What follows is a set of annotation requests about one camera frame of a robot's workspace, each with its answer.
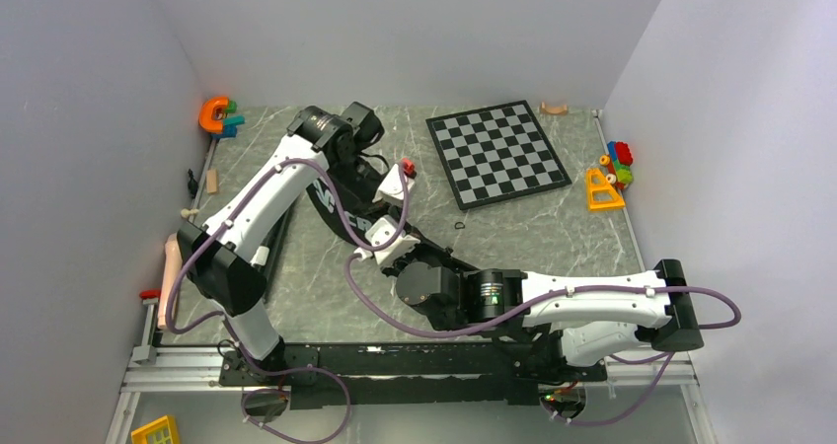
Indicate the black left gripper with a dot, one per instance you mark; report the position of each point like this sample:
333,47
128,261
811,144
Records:
370,198

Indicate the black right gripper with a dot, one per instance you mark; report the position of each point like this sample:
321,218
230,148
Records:
394,268

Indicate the black racket bag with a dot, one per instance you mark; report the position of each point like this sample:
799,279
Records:
359,218

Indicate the black shuttlecock tube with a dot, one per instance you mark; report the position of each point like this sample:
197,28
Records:
267,256

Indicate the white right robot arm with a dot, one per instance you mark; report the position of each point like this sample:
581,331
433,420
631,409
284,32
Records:
595,316

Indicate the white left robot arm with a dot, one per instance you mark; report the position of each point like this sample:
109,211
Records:
320,155

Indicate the black white chessboard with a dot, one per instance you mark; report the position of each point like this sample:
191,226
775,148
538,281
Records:
495,154

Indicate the teal green toy blocks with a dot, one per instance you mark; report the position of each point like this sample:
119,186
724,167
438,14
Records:
231,120

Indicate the small wooden block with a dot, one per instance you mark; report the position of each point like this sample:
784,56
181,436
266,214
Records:
211,181

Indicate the orange letter toy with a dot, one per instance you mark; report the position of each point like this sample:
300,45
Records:
212,114

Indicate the small black figure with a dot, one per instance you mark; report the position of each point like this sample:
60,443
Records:
192,184

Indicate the white chess pawn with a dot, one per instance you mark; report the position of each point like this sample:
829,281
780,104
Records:
187,213

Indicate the yellow triangle toy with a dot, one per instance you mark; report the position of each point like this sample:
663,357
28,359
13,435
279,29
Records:
600,194

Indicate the wooden arch block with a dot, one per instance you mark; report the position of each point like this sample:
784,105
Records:
556,110

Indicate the beige rolling pin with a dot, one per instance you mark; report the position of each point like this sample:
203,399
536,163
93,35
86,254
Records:
172,266

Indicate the colourful brick toy stack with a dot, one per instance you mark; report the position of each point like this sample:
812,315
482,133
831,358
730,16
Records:
617,161

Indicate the red clamp knob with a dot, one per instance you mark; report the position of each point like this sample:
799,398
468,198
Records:
150,294

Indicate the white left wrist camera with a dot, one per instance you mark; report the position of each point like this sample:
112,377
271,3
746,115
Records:
397,184

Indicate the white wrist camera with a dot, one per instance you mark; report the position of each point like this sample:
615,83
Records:
397,184
381,232

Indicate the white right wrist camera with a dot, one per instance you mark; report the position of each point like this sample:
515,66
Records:
381,232

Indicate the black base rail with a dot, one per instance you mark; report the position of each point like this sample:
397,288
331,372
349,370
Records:
399,373

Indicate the yellow window toy frame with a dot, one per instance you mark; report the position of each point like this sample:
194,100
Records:
163,430

